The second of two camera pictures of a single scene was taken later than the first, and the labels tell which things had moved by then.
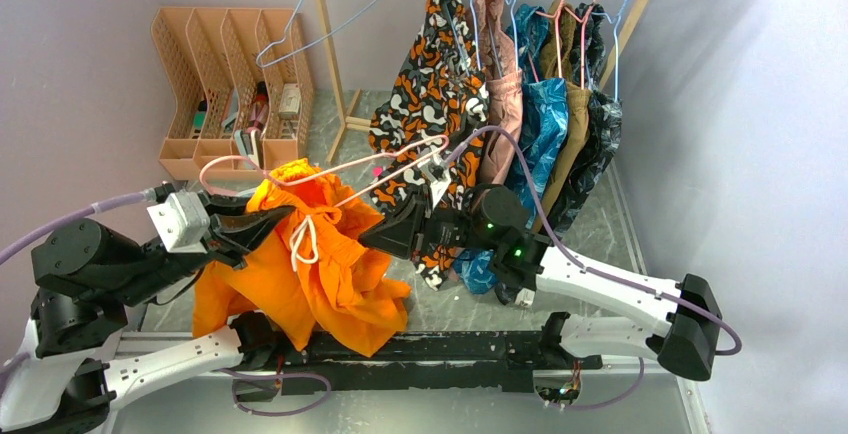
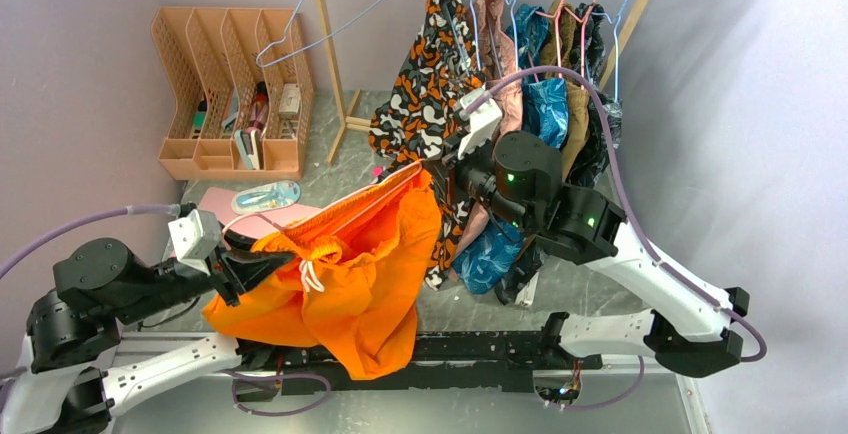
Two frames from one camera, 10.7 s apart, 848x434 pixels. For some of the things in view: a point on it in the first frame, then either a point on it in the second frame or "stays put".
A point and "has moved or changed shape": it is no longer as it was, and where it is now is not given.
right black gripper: [398, 233] -> [450, 171]
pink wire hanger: [292, 183] has moved or changed shape
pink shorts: [505, 92] stays put
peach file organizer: [244, 91] stays put
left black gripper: [233, 231] -> [245, 270]
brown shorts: [557, 62] stays put
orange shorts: [312, 273] has moved or changed shape
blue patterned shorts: [542, 127] stays put
